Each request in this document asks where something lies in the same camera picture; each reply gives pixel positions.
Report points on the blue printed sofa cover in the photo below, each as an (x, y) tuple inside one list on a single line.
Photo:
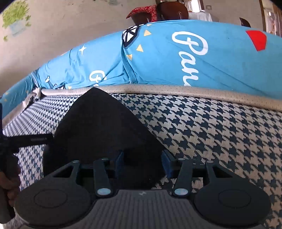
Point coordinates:
[(158, 61)]

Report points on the houndstooth sofa mat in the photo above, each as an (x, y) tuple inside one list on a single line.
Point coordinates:
[(209, 132)]

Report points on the white tablecloth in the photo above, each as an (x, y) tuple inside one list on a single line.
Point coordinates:
[(199, 16)]

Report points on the brown wooden chair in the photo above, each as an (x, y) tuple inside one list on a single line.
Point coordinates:
[(173, 11), (141, 18)]

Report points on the red patterned cloth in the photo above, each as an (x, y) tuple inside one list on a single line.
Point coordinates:
[(143, 10)]

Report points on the black shirt with white stripes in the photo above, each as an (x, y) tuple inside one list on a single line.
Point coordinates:
[(99, 127)]

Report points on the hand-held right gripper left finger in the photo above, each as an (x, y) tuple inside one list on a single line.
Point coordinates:
[(120, 165)]

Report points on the wide wooden door frame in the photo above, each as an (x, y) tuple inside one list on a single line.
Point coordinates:
[(262, 15)]

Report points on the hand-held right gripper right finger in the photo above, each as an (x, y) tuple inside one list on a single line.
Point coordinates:
[(168, 165)]

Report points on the person's left hand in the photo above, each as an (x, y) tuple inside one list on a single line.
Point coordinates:
[(15, 182)]

